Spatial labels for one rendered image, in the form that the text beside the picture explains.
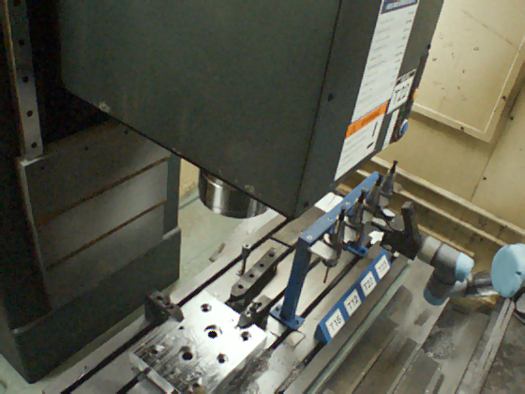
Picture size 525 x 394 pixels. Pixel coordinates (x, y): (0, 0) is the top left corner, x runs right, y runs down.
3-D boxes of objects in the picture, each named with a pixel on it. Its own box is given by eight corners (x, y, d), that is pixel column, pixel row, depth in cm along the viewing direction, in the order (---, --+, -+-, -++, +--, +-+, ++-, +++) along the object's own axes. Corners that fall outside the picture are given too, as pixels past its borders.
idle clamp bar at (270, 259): (280, 266, 166) (284, 252, 162) (237, 312, 147) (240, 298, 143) (268, 259, 168) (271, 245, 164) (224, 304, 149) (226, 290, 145)
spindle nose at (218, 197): (240, 166, 111) (247, 119, 104) (290, 204, 102) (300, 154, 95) (181, 188, 102) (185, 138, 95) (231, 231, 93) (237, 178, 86)
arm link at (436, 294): (457, 307, 144) (472, 282, 138) (426, 308, 142) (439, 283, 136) (448, 287, 150) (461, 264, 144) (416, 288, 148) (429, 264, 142)
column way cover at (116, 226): (168, 240, 168) (173, 104, 138) (52, 316, 135) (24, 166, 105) (158, 234, 170) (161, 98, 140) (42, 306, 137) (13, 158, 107)
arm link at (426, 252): (435, 250, 134) (444, 236, 140) (421, 242, 136) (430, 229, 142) (426, 269, 138) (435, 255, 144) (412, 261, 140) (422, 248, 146)
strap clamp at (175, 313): (185, 337, 137) (187, 302, 128) (176, 343, 134) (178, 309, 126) (153, 311, 142) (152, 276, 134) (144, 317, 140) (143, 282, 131)
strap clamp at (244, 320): (267, 323, 145) (275, 289, 136) (240, 350, 136) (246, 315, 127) (259, 317, 146) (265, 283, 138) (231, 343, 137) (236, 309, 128)
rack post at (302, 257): (304, 321, 147) (326, 250, 130) (294, 331, 144) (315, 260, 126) (277, 304, 152) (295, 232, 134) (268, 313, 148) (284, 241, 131)
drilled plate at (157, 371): (265, 345, 133) (268, 334, 130) (194, 416, 113) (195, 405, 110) (203, 301, 143) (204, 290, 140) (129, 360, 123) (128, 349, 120)
